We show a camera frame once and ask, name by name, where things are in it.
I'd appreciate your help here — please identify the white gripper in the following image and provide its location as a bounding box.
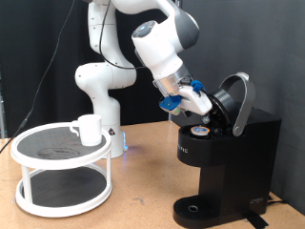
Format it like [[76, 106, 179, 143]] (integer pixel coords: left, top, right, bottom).
[[177, 85, 214, 125]]

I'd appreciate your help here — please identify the white coffee pod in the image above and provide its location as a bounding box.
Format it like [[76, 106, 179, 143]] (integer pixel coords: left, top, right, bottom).
[[189, 124, 212, 137]]

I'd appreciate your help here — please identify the black Keurig coffee machine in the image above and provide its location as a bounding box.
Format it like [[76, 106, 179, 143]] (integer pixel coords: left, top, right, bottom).
[[172, 72, 282, 229]]

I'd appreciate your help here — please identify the white mug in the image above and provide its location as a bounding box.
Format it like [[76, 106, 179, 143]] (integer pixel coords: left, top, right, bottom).
[[69, 114, 103, 147]]

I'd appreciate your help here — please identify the dark grey partition panel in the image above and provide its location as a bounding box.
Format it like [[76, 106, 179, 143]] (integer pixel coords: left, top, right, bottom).
[[173, 0, 305, 216]]

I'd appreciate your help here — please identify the black tape strip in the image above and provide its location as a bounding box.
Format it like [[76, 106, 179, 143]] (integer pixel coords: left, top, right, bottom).
[[243, 212, 270, 229]]

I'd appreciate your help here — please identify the silver vertical pole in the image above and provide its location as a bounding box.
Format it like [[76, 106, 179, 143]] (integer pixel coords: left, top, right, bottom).
[[168, 0, 184, 122]]

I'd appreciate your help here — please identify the white two-tier turntable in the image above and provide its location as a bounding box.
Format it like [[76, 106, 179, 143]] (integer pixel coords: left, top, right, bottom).
[[10, 121, 113, 219]]

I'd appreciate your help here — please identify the black backdrop curtain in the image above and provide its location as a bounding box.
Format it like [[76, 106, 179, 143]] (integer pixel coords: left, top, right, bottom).
[[0, 0, 176, 138]]

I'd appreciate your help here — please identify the blue cable clip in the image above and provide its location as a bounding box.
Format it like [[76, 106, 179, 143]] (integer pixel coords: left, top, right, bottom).
[[190, 79, 207, 94]]

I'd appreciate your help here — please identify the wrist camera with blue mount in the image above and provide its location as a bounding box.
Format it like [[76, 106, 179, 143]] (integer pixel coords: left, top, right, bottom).
[[158, 94, 183, 116]]

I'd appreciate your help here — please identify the black power cord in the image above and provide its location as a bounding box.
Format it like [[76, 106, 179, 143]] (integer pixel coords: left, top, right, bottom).
[[266, 194, 289, 207]]

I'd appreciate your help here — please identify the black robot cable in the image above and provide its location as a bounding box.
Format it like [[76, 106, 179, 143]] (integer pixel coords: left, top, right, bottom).
[[0, 0, 147, 155]]

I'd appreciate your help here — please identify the grey metal post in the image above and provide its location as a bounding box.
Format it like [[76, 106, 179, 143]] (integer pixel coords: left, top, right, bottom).
[[0, 71, 7, 139]]

